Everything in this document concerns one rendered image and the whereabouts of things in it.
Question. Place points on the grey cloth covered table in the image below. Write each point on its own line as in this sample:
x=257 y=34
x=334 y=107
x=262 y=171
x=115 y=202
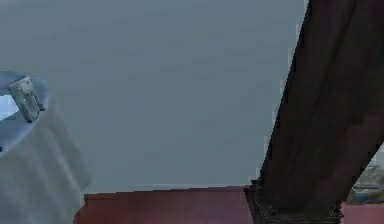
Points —
x=36 y=166

